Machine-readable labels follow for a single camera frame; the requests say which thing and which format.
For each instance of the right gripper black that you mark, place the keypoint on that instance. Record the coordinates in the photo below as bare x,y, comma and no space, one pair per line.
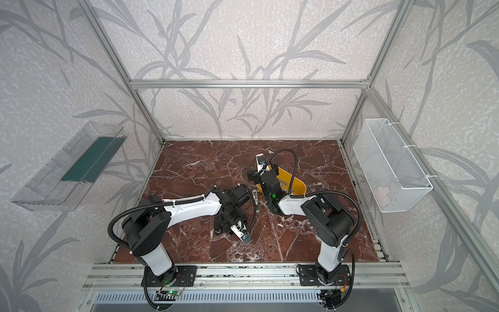
263,175

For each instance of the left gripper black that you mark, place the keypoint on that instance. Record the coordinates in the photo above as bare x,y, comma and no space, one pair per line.
228,225

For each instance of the beige small stapler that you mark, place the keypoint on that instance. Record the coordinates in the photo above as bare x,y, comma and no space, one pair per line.
255,196

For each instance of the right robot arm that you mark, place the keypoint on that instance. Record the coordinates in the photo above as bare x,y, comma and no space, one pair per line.
331,220

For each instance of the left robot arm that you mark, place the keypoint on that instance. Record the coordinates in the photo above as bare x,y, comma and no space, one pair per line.
142,228

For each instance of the yellow plastic tray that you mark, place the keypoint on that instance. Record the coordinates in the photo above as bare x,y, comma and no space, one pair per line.
289,183

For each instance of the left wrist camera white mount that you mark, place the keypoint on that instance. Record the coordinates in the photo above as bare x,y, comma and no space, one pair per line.
244,236

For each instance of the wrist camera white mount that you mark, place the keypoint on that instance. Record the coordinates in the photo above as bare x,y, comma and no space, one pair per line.
244,236
262,163

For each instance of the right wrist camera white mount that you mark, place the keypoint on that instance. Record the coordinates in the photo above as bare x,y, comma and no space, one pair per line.
262,163

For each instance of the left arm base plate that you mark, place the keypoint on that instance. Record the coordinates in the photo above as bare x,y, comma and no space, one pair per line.
177,276

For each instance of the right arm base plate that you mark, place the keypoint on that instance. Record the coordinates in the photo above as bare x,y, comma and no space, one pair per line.
315,275

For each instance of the white wire mesh basket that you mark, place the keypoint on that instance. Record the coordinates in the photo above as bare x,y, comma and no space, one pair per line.
396,179

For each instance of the aluminium front rail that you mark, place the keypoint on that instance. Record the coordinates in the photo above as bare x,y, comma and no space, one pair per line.
215,276

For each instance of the clear acrylic wall shelf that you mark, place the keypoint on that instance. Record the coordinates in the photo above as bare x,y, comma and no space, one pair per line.
66,179

